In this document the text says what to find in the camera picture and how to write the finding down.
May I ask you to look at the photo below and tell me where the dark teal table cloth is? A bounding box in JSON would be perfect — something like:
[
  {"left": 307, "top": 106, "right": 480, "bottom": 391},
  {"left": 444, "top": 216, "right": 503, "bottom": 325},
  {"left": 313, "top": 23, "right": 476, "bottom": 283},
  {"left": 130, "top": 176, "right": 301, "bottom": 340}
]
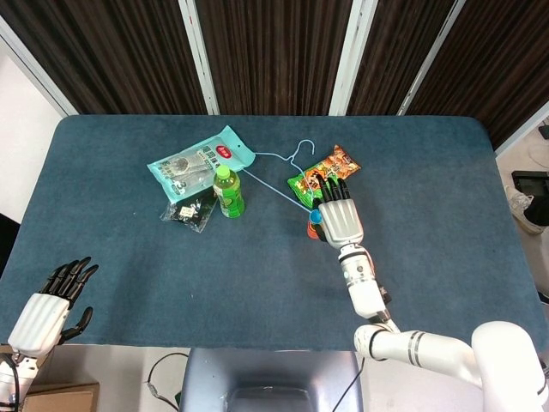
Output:
[{"left": 0, "top": 113, "right": 549, "bottom": 355}]

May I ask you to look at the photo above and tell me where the white partition post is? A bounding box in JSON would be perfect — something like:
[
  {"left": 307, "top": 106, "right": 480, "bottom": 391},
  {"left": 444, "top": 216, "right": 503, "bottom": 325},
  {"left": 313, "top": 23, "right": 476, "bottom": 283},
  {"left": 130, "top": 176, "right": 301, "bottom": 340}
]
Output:
[
  {"left": 178, "top": 0, "right": 220, "bottom": 116},
  {"left": 328, "top": 0, "right": 379, "bottom": 117},
  {"left": 0, "top": 15, "right": 79, "bottom": 117},
  {"left": 396, "top": 0, "right": 467, "bottom": 116}
]

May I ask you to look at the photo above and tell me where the green orange snack bag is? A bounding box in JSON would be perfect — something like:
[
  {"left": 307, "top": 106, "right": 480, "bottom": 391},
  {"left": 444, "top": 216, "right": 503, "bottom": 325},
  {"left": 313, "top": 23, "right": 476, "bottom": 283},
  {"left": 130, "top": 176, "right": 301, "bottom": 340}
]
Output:
[{"left": 287, "top": 143, "right": 362, "bottom": 210}]

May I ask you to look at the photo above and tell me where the grey blue robot torso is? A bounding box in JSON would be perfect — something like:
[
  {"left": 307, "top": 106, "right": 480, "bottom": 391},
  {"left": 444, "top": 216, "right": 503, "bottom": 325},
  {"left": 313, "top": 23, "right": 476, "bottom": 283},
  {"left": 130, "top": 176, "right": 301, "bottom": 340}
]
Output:
[{"left": 178, "top": 347, "right": 365, "bottom": 412}]

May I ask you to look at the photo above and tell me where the green tea bottle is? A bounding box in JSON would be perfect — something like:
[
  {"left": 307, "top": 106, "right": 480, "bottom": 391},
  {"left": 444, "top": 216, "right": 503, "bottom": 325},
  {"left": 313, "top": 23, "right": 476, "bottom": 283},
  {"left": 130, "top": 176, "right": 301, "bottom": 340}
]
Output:
[{"left": 213, "top": 164, "right": 247, "bottom": 219}]

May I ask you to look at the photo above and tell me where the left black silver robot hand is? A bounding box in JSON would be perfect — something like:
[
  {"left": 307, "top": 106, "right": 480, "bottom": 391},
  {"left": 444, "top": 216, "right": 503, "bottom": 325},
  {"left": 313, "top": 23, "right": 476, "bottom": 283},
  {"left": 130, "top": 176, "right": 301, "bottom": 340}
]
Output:
[{"left": 7, "top": 256, "right": 100, "bottom": 357}]

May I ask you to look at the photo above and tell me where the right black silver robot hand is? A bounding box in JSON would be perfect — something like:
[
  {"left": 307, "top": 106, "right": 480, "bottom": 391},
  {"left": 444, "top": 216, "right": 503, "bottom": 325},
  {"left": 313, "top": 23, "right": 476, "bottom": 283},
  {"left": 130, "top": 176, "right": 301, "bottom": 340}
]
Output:
[{"left": 311, "top": 174, "right": 366, "bottom": 250}]

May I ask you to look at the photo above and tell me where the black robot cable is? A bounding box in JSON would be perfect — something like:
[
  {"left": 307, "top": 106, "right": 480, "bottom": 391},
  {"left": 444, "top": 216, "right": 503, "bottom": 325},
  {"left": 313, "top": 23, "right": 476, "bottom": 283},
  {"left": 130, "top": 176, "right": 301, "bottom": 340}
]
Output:
[{"left": 349, "top": 358, "right": 366, "bottom": 404}]

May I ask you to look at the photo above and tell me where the black trouser leg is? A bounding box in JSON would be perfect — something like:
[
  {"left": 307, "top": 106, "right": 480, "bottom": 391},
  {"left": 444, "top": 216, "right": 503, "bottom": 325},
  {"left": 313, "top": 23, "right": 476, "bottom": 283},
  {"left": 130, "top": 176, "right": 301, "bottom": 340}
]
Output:
[{"left": 525, "top": 192, "right": 549, "bottom": 227}]

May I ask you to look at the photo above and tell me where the brown cardboard box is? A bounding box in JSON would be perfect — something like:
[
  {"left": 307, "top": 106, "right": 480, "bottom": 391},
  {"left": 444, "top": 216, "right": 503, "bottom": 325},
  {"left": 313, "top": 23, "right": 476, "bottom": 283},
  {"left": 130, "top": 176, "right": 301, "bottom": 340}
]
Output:
[{"left": 0, "top": 342, "right": 100, "bottom": 412}]

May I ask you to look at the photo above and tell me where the black item in clear bag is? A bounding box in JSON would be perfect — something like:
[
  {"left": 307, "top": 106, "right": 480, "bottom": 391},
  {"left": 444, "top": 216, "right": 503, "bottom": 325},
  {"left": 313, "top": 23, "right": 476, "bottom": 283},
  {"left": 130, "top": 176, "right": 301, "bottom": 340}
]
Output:
[{"left": 160, "top": 191, "right": 219, "bottom": 234}]

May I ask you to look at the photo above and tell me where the teal plastic package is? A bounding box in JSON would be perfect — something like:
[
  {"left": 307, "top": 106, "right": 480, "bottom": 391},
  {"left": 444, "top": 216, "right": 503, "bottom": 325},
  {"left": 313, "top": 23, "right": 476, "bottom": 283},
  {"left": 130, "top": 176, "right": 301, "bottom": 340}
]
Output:
[{"left": 147, "top": 124, "right": 257, "bottom": 205}]

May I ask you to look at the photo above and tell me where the light blue wire hanger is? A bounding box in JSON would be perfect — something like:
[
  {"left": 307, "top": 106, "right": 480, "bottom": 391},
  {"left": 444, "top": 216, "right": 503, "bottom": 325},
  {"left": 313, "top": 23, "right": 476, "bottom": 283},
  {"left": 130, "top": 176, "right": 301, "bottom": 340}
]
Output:
[{"left": 242, "top": 139, "right": 321, "bottom": 215}]

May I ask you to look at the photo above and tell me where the black floor tray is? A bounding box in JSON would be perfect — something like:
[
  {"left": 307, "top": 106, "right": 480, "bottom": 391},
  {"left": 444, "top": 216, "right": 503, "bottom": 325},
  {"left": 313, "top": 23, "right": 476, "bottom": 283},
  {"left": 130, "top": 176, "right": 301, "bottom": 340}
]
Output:
[{"left": 510, "top": 170, "right": 549, "bottom": 197}]

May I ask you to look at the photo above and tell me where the black object beside table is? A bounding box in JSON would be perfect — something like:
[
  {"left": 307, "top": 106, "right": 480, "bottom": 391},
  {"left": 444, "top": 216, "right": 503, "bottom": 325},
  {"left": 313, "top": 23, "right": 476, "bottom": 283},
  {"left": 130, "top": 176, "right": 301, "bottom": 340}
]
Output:
[{"left": 0, "top": 213, "right": 21, "bottom": 276}]

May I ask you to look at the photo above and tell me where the white sneaker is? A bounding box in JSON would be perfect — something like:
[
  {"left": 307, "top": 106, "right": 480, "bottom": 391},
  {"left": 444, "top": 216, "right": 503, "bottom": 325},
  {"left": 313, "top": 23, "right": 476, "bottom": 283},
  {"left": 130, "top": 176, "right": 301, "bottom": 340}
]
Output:
[{"left": 504, "top": 185, "right": 546, "bottom": 235}]

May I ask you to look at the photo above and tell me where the brown slatted partition panel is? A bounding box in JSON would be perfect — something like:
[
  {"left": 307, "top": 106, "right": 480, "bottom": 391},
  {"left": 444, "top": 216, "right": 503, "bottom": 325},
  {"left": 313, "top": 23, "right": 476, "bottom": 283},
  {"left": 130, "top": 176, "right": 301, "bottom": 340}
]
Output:
[
  {"left": 195, "top": 0, "right": 357, "bottom": 116},
  {"left": 0, "top": 0, "right": 207, "bottom": 115},
  {"left": 347, "top": 0, "right": 455, "bottom": 116},
  {"left": 407, "top": 0, "right": 549, "bottom": 149}
]

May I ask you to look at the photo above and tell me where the black floor cable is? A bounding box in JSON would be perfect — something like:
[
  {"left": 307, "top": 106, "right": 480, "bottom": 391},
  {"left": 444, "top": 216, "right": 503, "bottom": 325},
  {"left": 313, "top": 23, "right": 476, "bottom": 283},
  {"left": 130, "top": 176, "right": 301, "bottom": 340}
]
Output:
[{"left": 147, "top": 352, "right": 190, "bottom": 409}]

